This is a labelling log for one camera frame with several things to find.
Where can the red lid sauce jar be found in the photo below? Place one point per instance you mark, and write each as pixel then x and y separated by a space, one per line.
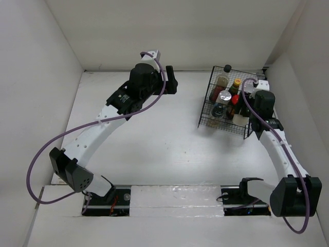
pixel 231 107

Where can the black cap shaker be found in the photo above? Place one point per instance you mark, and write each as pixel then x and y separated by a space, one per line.
pixel 217 111
pixel 240 120

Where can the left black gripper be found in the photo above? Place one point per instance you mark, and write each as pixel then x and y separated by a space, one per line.
pixel 171 83

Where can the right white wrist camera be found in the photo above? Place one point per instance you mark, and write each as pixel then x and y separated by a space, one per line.
pixel 259 85

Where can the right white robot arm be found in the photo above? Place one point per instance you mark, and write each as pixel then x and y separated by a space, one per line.
pixel 297 193

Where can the tall dark sauce bottle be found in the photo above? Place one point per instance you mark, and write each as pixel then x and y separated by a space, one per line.
pixel 222 81

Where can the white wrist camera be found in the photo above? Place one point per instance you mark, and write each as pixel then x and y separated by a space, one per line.
pixel 259 85
pixel 148 57

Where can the yellow cap chili sauce bottle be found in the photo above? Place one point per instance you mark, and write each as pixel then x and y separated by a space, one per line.
pixel 234 89

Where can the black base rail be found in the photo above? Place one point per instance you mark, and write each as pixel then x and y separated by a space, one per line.
pixel 209 201

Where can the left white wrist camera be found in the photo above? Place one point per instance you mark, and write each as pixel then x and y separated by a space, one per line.
pixel 148 57

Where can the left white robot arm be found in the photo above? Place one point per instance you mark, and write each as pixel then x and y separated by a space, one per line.
pixel 70 162

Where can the black wire rack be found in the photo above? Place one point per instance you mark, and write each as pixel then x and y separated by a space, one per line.
pixel 223 121

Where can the silver cap blue label shaker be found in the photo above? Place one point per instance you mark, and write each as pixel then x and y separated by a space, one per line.
pixel 249 88
pixel 224 97

